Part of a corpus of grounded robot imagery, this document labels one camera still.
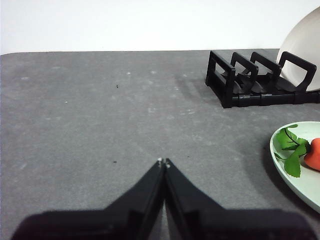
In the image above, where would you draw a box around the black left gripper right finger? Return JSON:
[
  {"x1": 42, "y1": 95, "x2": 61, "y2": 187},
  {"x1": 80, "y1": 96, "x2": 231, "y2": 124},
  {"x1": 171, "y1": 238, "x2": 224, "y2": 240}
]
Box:
[{"x1": 164, "y1": 157, "x2": 318, "y2": 240}]

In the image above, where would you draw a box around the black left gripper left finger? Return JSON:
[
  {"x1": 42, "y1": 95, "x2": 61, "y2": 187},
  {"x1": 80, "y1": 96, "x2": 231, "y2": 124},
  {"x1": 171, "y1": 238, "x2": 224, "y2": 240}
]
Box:
[{"x1": 11, "y1": 157, "x2": 166, "y2": 240}]

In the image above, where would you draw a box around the pale green plate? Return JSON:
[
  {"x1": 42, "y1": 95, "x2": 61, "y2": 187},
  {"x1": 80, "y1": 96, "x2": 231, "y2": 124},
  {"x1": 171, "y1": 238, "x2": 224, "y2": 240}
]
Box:
[{"x1": 269, "y1": 121, "x2": 320, "y2": 215}]

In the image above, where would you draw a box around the orange carrot with green leaves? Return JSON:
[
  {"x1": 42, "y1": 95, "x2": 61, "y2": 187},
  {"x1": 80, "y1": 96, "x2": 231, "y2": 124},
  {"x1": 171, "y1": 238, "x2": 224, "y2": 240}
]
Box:
[{"x1": 274, "y1": 127, "x2": 320, "y2": 179}]

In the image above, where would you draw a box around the black plate rack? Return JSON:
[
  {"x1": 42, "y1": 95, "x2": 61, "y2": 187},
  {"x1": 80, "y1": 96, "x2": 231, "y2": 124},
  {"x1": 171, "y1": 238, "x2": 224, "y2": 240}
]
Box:
[{"x1": 205, "y1": 49, "x2": 320, "y2": 109}]

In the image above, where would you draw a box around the cream plate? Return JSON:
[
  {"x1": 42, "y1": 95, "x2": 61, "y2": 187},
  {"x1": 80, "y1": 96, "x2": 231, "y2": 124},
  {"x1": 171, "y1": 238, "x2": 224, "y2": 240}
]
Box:
[{"x1": 276, "y1": 6, "x2": 320, "y2": 93}]

